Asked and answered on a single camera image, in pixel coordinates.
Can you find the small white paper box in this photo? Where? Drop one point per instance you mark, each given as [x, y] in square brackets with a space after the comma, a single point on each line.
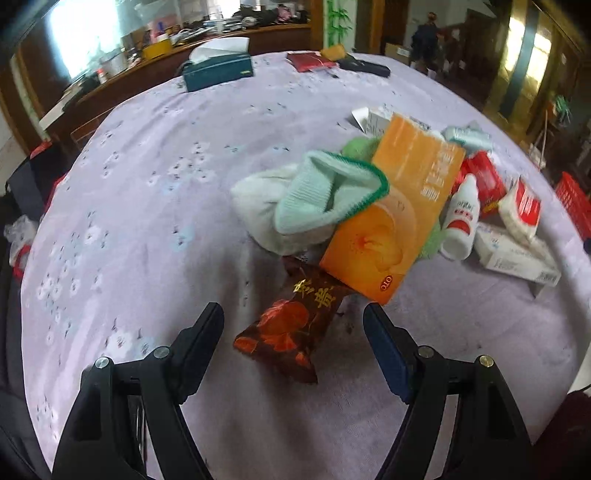
[369, 121]

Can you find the red plastic mesh basket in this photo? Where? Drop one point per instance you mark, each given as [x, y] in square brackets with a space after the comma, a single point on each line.
[575, 198]

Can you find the white cloth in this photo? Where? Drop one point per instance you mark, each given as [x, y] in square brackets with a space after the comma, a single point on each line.
[256, 207]

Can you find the bamboo wall sticker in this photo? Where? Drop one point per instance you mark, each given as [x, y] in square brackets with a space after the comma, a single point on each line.
[334, 21]

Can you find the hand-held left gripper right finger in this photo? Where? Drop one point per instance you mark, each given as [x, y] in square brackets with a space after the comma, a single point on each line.
[387, 353]

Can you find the person's dark red clothing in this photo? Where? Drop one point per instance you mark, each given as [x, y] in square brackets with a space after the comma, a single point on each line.
[575, 429]

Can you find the brown cardboard box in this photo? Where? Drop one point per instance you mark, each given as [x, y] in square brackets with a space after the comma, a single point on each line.
[397, 51]

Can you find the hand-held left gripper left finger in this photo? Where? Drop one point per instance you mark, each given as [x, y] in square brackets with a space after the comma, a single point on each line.
[208, 325]

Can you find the teal tissue box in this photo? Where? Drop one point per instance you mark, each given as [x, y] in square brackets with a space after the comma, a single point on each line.
[217, 73]

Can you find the gold framed panel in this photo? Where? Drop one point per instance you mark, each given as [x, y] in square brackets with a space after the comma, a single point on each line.
[521, 60]

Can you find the white medicine box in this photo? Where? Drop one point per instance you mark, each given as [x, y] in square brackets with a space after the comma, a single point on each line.
[512, 254]

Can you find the clear plastic bag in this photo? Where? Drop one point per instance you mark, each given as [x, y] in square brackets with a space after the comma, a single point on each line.
[18, 233]

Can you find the purple floral tablecloth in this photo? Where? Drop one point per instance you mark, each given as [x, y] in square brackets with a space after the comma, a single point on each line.
[161, 138]

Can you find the torn red napkin pack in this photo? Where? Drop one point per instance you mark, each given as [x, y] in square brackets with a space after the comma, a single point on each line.
[521, 207]

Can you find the pale teal tissue pack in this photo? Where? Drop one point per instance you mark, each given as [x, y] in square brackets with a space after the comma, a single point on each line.
[466, 136]

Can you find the orange cardboard box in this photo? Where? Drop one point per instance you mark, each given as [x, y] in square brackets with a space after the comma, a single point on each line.
[401, 207]

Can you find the wooden sideboard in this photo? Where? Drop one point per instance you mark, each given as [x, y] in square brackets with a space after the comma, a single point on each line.
[115, 90]

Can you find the black case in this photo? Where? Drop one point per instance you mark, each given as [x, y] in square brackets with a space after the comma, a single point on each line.
[364, 67]

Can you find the yellow tin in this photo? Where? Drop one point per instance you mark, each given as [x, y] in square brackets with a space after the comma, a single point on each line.
[157, 49]

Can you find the dark red snack packet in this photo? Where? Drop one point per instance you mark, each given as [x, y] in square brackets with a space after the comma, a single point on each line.
[286, 332]

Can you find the mint knitted sock green trim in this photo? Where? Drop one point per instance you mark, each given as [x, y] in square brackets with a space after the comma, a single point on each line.
[314, 194]

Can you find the white bottle red label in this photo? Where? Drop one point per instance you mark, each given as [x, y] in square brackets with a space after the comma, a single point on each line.
[461, 217]

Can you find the dark red pouch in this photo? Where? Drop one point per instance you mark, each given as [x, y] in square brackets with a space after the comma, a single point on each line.
[311, 61]

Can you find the red striped packet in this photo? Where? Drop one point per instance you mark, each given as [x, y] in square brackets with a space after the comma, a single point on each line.
[482, 180]

